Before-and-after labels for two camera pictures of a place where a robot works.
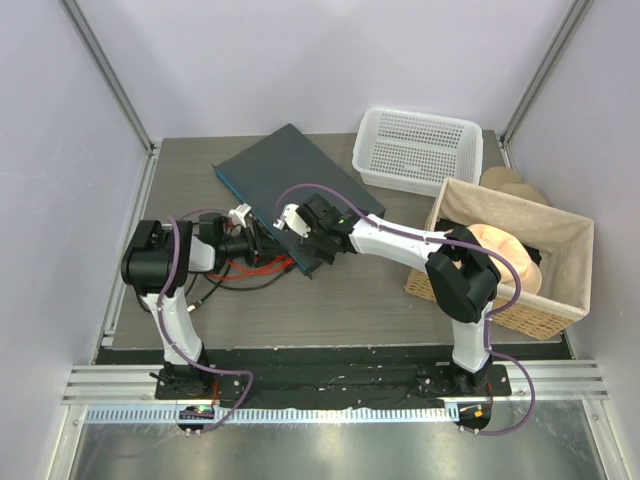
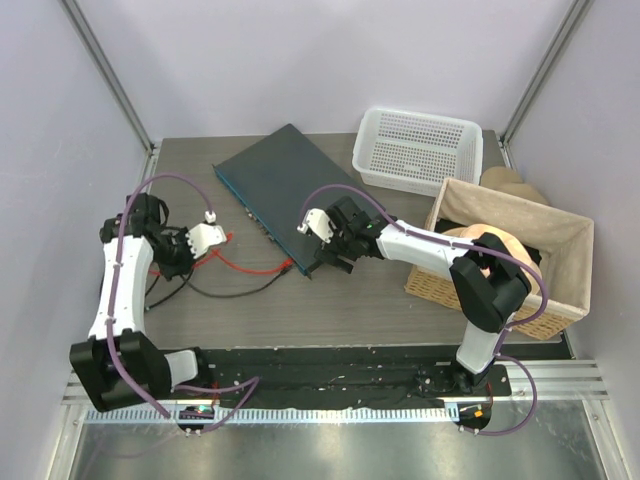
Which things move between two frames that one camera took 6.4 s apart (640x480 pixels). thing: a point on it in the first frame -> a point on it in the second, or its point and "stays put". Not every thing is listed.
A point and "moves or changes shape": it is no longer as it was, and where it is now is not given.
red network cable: x=238 y=271 moves or changes shape
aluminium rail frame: x=544 y=429 stays put
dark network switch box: x=283 y=169 stays put
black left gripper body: x=253 y=248 -> x=174 y=255
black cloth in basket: x=449 y=224 stays put
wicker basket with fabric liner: x=564 y=241 stays put
